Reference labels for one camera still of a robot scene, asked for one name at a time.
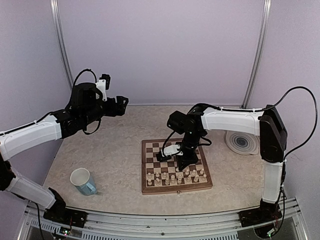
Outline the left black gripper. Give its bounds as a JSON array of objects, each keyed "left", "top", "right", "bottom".
[{"left": 81, "top": 95, "right": 128, "bottom": 126}]

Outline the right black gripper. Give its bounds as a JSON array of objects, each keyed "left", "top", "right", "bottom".
[{"left": 175, "top": 130, "right": 203, "bottom": 170}]

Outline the white chess piece back row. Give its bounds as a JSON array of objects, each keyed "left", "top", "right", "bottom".
[{"left": 193, "top": 175, "right": 199, "bottom": 183}]

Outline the white chess king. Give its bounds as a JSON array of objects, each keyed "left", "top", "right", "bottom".
[{"left": 177, "top": 174, "right": 183, "bottom": 185}]

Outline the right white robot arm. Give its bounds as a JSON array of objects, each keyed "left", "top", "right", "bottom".
[{"left": 158, "top": 103, "right": 288, "bottom": 222}]

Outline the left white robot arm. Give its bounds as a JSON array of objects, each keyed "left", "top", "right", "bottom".
[{"left": 0, "top": 80, "right": 129, "bottom": 223}]

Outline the wooden chess board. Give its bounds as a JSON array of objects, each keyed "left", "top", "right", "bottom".
[{"left": 141, "top": 139, "right": 213, "bottom": 195}]

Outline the grey spiral coaster mat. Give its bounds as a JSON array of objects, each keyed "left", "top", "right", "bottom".
[{"left": 225, "top": 131, "right": 260, "bottom": 156}]

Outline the light blue ceramic mug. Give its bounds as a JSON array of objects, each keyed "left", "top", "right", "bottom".
[{"left": 69, "top": 167, "right": 98, "bottom": 196}]

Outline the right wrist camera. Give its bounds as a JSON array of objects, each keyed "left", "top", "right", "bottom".
[{"left": 156, "top": 144, "right": 183, "bottom": 162}]

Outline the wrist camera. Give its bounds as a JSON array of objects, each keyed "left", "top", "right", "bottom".
[
  {"left": 156, "top": 144, "right": 183, "bottom": 162},
  {"left": 95, "top": 73, "right": 111, "bottom": 102}
]

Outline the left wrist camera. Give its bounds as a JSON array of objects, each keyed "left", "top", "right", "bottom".
[{"left": 95, "top": 73, "right": 111, "bottom": 102}]

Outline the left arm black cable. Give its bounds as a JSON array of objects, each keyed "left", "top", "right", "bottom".
[{"left": 0, "top": 69, "right": 102, "bottom": 238}]

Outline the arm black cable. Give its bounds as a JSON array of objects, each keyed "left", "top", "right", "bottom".
[
  {"left": 0, "top": 69, "right": 102, "bottom": 238},
  {"left": 161, "top": 86, "right": 318, "bottom": 226}
]

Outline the front aluminium rail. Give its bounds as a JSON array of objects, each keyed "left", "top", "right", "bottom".
[{"left": 17, "top": 198, "right": 310, "bottom": 240}]

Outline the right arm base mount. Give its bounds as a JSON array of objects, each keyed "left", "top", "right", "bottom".
[{"left": 238, "top": 208, "right": 283, "bottom": 228}]

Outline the right aluminium frame post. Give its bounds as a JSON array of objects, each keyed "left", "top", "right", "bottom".
[{"left": 241, "top": 0, "right": 272, "bottom": 109}]

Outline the aluminium frame post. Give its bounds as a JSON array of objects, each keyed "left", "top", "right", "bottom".
[
  {"left": 241, "top": 0, "right": 272, "bottom": 109},
  {"left": 50, "top": 0, "right": 75, "bottom": 93}
]

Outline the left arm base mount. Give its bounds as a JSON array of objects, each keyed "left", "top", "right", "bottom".
[{"left": 43, "top": 208, "right": 88, "bottom": 228}]

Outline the left aluminium frame post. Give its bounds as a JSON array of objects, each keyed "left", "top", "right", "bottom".
[{"left": 50, "top": 0, "right": 75, "bottom": 93}]

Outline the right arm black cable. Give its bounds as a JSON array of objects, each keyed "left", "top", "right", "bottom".
[{"left": 161, "top": 86, "right": 318, "bottom": 226}]

